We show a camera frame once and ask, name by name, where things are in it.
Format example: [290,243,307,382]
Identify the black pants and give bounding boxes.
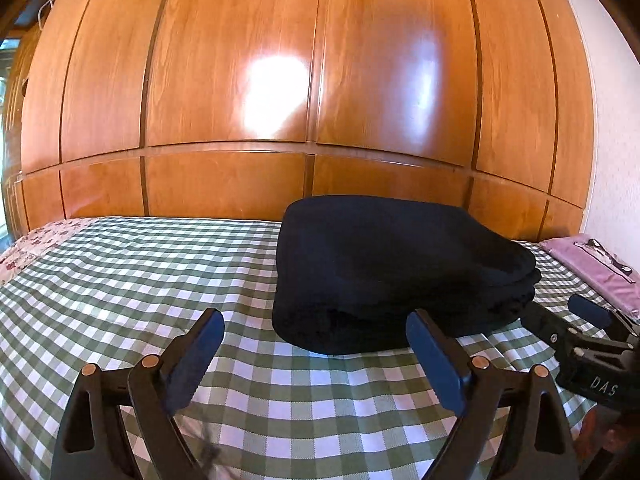
[272,196,542,356]

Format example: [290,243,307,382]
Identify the floral cloth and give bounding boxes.
[0,218,97,287]

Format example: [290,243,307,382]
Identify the wooden wardrobe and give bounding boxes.
[0,0,596,242]

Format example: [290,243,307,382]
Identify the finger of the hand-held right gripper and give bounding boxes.
[568,293,632,333]
[520,302,576,358]

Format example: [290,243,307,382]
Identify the person's right hand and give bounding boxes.
[579,402,623,463]

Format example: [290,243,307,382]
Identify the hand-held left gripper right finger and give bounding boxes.
[406,309,581,480]

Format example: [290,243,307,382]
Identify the purple pillow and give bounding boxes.
[540,234,640,322]

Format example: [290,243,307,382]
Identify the green checked bedspread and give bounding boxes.
[0,217,640,480]

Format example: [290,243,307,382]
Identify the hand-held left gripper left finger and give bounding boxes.
[52,307,226,480]

